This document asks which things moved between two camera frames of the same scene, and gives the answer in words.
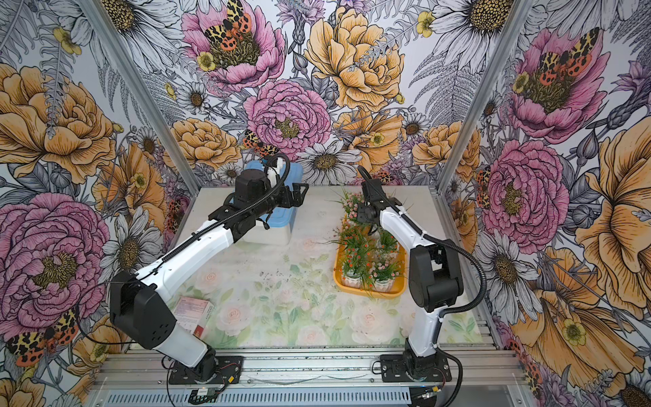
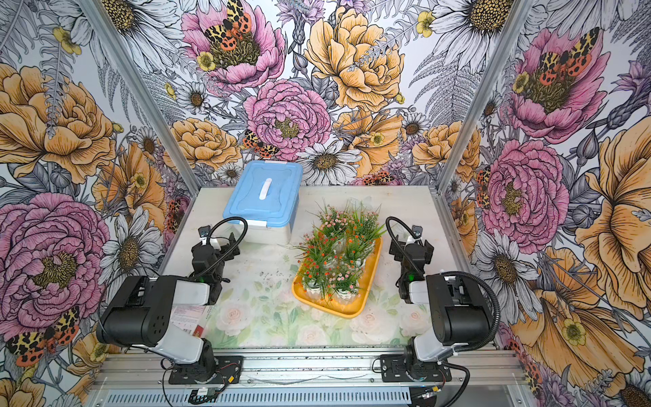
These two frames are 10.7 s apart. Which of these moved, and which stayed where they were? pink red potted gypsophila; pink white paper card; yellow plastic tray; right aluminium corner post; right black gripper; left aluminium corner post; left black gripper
Moved: right black gripper; pink red potted gypsophila; left black gripper; yellow plastic tray
Stayed: left aluminium corner post; pink white paper card; right aluminium corner post
